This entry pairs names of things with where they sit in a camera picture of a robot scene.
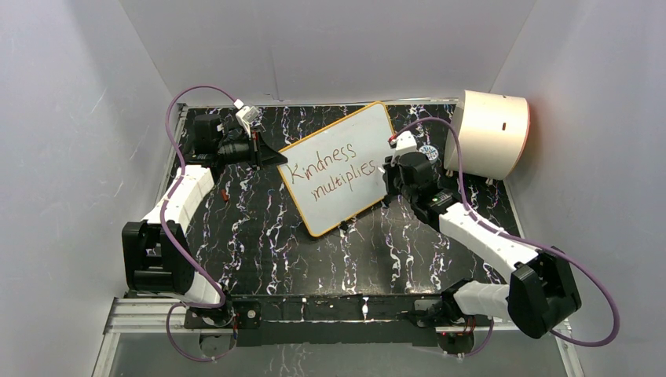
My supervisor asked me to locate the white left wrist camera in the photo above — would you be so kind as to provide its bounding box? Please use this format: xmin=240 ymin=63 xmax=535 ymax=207
xmin=233 ymin=99 xmax=261 ymax=138

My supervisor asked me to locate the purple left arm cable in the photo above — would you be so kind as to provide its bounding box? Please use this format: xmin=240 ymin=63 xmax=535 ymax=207
xmin=159 ymin=86 xmax=238 ymax=363

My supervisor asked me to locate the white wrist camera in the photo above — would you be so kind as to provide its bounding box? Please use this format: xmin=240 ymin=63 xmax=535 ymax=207
xmin=233 ymin=99 xmax=261 ymax=138
xmin=389 ymin=131 xmax=417 ymax=166

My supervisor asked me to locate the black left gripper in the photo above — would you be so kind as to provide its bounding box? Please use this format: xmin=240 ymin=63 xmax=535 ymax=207
xmin=219 ymin=130 xmax=289 ymax=174

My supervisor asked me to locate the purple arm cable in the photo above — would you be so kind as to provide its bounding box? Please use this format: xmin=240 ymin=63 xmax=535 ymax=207
xmin=389 ymin=116 xmax=621 ymax=358
xmin=159 ymin=86 xmax=238 ymax=363

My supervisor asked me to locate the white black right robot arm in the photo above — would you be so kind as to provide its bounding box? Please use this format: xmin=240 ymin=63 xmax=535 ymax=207
xmin=382 ymin=152 xmax=582 ymax=339

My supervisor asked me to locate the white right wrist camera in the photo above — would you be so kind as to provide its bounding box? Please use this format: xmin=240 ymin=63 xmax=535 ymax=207
xmin=389 ymin=131 xmax=417 ymax=166

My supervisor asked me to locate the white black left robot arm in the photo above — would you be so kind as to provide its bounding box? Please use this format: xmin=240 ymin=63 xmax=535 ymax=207
xmin=121 ymin=114 xmax=288 ymax=327

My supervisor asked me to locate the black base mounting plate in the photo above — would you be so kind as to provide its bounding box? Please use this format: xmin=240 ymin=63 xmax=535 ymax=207
xmin=185 ymin=294 xmax=477 ymax=353

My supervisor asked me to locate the white cylindrical drum container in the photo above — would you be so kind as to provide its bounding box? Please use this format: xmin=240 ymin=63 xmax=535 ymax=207
xmin=451 ymin=90 xmax=530 ymax=181

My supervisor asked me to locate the blue white patterned jar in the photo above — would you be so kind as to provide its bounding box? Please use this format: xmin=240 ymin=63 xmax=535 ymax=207
xmin=419 ymin=145 xmax=439 ymax=162

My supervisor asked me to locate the yellow framed whiteboard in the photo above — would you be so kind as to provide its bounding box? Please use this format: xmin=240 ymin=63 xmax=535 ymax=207
xmin=278 ymin=101 xmax=394 ymax=237

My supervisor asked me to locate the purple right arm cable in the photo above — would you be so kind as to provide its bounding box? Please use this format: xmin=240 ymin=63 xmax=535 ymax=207
xmin=389 ymin=116 xmax=621 ymax=358

